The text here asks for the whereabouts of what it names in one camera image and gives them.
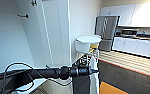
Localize white clothes hanger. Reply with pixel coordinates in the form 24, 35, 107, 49
90, 48, 100, 69

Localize yellow chair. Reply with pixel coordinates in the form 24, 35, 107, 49
89, 43, 102, 55

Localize round white table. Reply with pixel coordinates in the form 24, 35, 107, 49
75, 34, 103, 54

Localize steel refrigerator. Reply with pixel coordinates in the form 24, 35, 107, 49
94, 15, 121, 52

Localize white lower kitchen cabinets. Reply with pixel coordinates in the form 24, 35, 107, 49
111, 35, 150, 60

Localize white kitchen cabinets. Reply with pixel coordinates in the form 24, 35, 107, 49
111, 35, 150, 60
100, 3, 150, 28

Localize black microwave oven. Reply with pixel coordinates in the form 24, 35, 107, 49
121, 28, 139, 37

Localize white upper kitchen cabinets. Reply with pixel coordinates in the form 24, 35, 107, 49
100, 3, 150, 28

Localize white wardrobe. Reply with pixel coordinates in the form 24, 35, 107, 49
0, 0, 74, 94

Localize black wardrobe hook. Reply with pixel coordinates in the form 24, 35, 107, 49
16, 13, 30, 19

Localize black door hinge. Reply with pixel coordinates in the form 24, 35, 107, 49
30, 0, 38, 7

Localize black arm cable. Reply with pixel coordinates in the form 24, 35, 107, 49
2, 61, 36, 85

